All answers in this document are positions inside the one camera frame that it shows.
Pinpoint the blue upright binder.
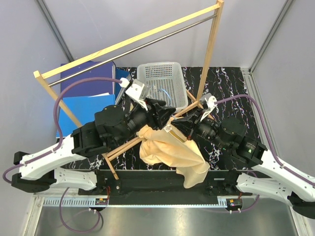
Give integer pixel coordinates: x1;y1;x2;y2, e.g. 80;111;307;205
115;68;131;105

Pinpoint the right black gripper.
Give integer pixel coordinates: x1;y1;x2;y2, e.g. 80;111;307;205
171;107;230;150

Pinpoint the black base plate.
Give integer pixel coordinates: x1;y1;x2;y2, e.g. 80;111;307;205
48;169;254;197

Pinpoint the purple ring binder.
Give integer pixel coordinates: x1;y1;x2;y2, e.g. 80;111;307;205
60;61;116;98

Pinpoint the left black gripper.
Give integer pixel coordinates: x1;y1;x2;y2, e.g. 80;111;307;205
114;98;176;147

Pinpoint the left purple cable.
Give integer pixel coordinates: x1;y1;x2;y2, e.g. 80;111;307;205
2;77;124;233

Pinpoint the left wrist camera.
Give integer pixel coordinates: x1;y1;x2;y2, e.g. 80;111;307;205
124;79;149;111

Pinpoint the white plastic basket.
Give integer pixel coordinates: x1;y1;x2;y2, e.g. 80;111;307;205
137;62;188;112

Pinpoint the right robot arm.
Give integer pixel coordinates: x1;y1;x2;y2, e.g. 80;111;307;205
171;111;315;219

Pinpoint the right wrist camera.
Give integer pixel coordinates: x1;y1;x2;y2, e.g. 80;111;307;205
199;93;217;121

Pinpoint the light blue wire hanger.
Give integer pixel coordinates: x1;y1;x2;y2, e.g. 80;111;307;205
157;88;172;107

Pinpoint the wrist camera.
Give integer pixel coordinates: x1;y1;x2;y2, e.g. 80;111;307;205
124;79;149;111
199;93;217;121

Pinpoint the black marbled table mat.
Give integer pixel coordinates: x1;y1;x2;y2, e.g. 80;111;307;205
49;66;286;172

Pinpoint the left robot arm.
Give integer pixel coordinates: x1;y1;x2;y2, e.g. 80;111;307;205
11;98;176;195

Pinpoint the wooden clothes rack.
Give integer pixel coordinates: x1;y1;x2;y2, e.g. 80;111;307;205
33;0;224;179

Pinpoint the blue folder with papers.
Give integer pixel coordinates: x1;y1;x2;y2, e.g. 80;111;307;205
59;93;115;137

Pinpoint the beige t shirt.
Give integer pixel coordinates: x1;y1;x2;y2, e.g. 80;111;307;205
137;118;210;189

